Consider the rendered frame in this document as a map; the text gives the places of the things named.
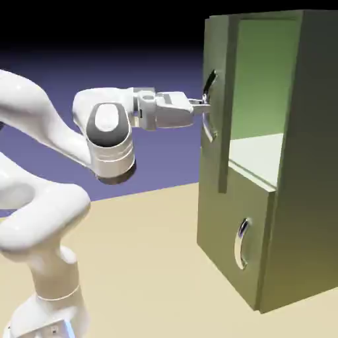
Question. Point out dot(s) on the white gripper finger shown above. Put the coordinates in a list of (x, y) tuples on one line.
[(195, 100), (201, 108)]

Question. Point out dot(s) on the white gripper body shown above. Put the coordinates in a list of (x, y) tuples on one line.
[(173, 111)]

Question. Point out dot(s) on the green cabinet door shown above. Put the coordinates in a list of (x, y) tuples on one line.
[(219, 158), (221, 227)]

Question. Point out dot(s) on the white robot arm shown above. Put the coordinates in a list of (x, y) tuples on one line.
[(47, 116)]

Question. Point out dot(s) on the green cabinet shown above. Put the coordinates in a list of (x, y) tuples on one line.
[(303, 171)]

